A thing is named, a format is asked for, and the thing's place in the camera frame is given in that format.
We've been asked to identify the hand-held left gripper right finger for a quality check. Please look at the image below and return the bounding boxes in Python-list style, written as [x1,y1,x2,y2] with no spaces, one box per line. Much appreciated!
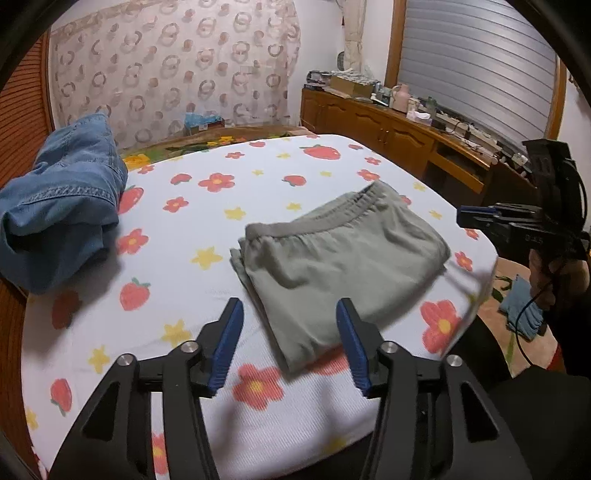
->
[335,298,533,480]

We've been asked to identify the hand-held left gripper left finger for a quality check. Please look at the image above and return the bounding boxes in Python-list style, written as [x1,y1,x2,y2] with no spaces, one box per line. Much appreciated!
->
[48,298,245,480]

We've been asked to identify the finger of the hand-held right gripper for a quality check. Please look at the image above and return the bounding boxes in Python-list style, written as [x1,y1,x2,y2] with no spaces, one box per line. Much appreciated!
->
[457,206,500,230]

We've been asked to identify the green pants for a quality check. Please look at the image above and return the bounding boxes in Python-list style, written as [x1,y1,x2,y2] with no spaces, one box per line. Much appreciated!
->
[230,180,451,376]

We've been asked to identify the person's right hand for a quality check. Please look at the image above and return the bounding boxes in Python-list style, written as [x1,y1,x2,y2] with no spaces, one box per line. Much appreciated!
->
[529,249,591,311]

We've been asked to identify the blue cloth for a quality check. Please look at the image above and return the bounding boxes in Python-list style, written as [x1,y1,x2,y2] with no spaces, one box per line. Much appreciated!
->
[501,274,548,341]

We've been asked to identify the strawberry flower print blanket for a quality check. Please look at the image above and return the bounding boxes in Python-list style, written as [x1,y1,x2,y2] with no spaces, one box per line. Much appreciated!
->
[21,133,500,480]

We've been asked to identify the pink kettle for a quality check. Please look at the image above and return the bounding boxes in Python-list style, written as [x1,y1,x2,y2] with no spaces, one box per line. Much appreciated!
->
[391,84,413,113]

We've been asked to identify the wooden cabinet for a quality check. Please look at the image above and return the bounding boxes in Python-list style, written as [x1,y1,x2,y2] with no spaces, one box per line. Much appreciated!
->
[300,87,542,209]

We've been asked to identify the grey window blind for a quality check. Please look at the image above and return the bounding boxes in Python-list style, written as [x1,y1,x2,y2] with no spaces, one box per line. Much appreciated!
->
[397,0,562,145]

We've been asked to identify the cardboard box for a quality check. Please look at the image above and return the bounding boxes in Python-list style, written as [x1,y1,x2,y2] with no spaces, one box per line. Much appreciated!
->
[329,74,376,99]

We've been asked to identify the person's leg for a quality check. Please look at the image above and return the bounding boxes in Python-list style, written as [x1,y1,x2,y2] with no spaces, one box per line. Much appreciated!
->
[442,318,591,480]

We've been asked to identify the floral quilt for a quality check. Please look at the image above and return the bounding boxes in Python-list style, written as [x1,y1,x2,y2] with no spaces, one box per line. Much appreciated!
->
[121,126,555,376]

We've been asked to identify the blue jeans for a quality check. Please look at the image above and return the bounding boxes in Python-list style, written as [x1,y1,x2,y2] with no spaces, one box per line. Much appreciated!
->
[0,113,129,296]

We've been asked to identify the beige drape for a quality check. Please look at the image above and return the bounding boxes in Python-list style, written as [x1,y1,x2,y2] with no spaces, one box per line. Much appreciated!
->
[342,0,366,71]

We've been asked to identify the blue box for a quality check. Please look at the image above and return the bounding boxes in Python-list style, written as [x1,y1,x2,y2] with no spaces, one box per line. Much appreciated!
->
[184,112,226,135]

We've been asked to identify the wooden louvered wardrobe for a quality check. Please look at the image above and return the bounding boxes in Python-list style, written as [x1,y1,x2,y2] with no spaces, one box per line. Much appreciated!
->
[0,31,57,188]

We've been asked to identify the ring pattern curtain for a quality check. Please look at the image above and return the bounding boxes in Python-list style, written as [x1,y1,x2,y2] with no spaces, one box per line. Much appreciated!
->
[48,0,304,149]

